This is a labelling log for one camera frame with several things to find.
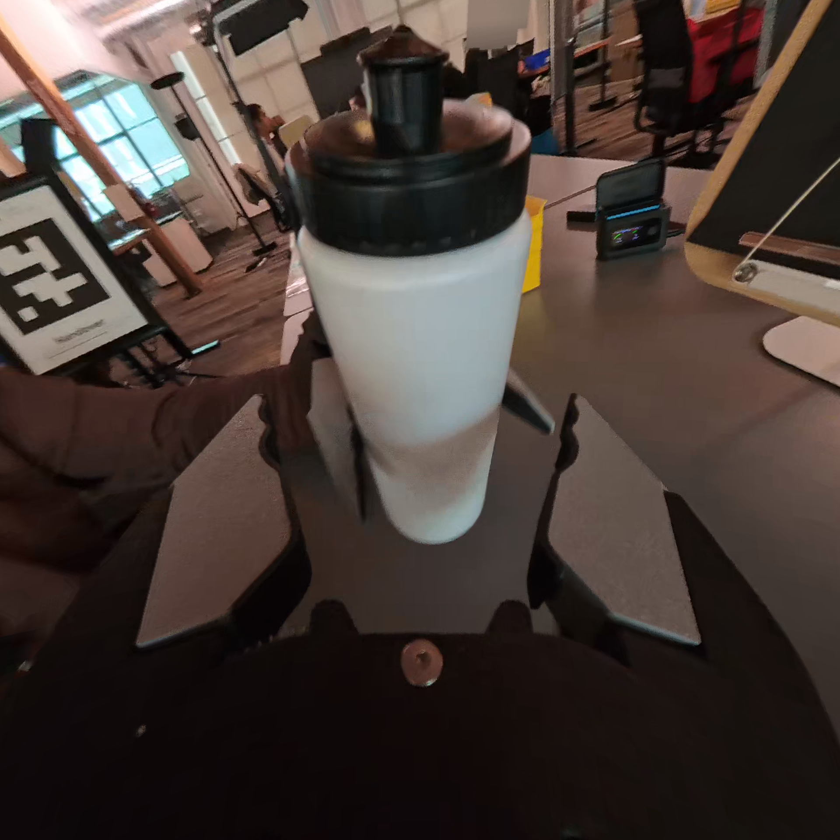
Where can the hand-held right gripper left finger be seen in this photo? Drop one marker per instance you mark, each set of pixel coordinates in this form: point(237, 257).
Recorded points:
point(216, 538)

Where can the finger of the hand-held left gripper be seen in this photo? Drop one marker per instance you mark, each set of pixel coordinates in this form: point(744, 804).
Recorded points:
point(525, 403)
point(334, 420)

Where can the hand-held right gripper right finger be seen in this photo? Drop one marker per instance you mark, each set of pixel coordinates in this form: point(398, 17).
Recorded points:
point(617, 538)

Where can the white bottle black lid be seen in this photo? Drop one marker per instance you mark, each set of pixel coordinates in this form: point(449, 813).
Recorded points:
point(420, 328)

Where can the person's left forearm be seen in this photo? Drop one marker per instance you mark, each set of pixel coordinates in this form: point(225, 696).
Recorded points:
point(131, 433)

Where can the yellow storage bin stack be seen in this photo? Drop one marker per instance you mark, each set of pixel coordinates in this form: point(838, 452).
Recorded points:
point(533, 249)

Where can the black device with screen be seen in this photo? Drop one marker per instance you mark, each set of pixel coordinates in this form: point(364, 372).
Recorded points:
point(633, 236)

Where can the white low cabinet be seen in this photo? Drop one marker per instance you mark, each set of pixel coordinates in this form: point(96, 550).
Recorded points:
point(184, 256)

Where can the white monitor stand base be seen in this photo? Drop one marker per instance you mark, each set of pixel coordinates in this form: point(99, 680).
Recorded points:
point(807, 348)

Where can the framed marker sign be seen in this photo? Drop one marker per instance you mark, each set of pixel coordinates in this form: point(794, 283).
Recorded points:
point(59, 289)

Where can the grey divider panel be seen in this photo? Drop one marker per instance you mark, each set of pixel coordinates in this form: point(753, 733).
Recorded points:
point(564, 65)

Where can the black wood-edged monitor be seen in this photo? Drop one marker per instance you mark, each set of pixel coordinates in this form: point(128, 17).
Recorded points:
point(787, 164)

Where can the black office chair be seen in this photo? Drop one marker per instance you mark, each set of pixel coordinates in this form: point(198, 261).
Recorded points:
point(663, 65)

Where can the black floor lamp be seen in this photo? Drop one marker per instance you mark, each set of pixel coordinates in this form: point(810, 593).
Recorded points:
point(167, 81)

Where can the black studio light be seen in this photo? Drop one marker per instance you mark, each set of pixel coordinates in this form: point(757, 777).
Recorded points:
point(262, 26)

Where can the red fabric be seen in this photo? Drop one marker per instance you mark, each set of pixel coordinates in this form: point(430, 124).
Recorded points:
point(722, 52)

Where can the wooden support post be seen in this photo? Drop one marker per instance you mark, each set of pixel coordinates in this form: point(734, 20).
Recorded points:
point(98, 157)

